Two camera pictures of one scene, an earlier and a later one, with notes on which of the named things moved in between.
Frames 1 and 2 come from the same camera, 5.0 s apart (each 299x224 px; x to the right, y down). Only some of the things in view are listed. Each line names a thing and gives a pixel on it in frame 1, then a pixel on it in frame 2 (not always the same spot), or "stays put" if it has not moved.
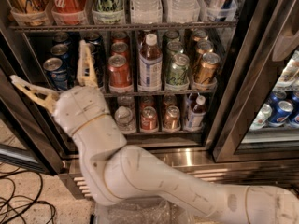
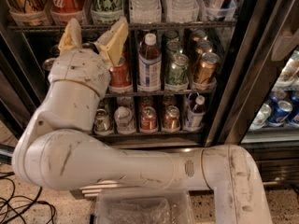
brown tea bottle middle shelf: (150, 65) stays put
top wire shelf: (121, 25) stays put
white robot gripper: (81, 106) -> (79, 68)
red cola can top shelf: (68, 5) stays put
